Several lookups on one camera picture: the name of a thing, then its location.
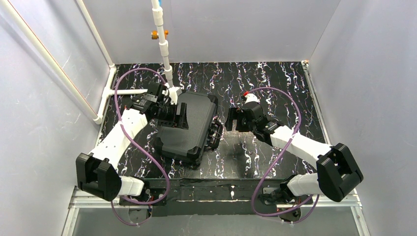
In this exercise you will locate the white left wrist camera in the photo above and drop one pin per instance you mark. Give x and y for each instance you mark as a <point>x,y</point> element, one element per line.
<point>173,94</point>

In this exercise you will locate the white pvc pipe pole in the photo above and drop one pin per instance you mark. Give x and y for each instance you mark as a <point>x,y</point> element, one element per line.
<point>157,12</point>

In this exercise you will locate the white pipe frame left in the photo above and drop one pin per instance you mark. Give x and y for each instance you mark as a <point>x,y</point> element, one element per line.
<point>63,37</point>

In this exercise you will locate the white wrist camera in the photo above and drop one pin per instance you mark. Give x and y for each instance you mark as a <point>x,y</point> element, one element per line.
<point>249,97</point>
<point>173,94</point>

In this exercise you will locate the black poker set case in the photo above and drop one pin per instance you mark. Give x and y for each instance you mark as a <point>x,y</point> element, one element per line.
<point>188,145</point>

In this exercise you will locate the aluminium rail frame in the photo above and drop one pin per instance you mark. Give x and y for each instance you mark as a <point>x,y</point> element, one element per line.
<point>233,176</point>

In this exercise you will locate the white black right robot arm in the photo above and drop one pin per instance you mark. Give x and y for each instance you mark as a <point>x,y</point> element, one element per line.
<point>337,172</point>

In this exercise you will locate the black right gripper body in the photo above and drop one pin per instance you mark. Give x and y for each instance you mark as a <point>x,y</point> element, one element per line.
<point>237,119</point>

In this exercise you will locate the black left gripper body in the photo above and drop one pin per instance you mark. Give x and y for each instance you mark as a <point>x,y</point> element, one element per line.
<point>172,118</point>

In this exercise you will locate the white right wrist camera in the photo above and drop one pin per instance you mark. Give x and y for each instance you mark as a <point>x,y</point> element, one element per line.
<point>249,97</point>

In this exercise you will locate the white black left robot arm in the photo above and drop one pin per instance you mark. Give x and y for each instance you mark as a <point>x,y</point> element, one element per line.
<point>97,172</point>

